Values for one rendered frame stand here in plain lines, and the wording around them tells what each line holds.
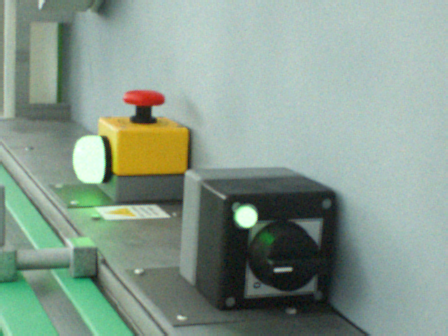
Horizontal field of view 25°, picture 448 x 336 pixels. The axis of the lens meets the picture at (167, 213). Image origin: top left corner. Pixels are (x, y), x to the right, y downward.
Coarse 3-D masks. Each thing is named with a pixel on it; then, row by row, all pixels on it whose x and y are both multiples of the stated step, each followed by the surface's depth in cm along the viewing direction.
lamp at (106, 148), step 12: (84, 144) 91; (96, 144) 91; (108, 144) 92; (84, 156) 91; (96, 156) 91; (108, 156) 91; (84, 168) 91; (96, 168) 91; (108, 168) 91; (84, 180) 92; (96, 180) 92; (108, 180) 92
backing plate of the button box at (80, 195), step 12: (60, 192) 94; (72, 192) 94; (84, 192) 94; (96, 192) 95; (72, 204) 90; (84, 204) 90; (96, 204) 90; (108, 204) 90; (120, 204) 91; (132, 204) 91; (144, 204) 91; (156, 204) 92
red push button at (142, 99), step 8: (128, 96) 92; (136, 96) 91; (144, 96) 91; (152, 96) 91; (160, 96) 92; (136, 104) 91; (144, 104) 91; (152, 104) 91; (160, 104) 92; (136, 112) 93; (144, 112) 93
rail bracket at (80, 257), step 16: (0, 192) 73; (0, 208) 73; (0, 224) 73; (0, 240) 74; (80, 240) 77; (0, 256) 73; (16, 256) 74; (32, 256) 75; (48, 256) 75; (64, 256) 76; (80, 256) 75; (96, 256) 76; (0, 272) 74; (80, 272) 76
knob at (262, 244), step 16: (272, 224) 64; (288, 224) 64; (256, 240) 64; (272, 240) 63; (288, 240) 63; (304, 240) 63; (256, 256) 63; (272, 256) 62; (288, 256) 63; (304, 256) 63; (320, 256) 63; (256, 272) 64; (272, 272) 61; (288, 272) 62; (304, 272) 62; (320, 272) 62; (288, 288) 63
